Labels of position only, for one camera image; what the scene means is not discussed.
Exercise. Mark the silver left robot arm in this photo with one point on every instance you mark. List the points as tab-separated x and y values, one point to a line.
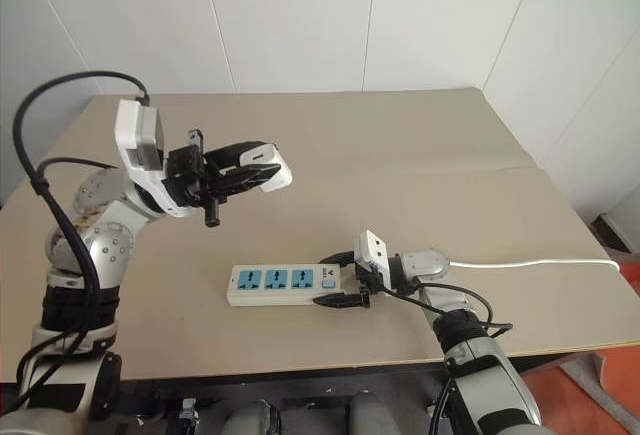
107	245

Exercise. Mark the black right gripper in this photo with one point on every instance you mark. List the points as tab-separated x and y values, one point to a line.
369	285

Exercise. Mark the white charger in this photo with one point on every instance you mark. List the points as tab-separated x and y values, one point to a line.
277	180

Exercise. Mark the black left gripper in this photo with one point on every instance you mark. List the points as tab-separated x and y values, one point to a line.
186	170

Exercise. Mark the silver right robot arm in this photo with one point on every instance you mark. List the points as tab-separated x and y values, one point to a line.
480	355

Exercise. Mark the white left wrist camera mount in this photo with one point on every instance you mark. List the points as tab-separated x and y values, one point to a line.
135	130

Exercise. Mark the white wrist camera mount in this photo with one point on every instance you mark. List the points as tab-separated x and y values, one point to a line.
135	130
369	247

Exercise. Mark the small metal buckle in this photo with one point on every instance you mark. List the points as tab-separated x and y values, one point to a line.
188	407

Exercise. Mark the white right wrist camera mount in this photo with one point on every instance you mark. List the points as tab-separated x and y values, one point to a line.
369	247

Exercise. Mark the white power strip blue sockets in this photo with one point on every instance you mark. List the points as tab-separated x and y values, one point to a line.
280	297

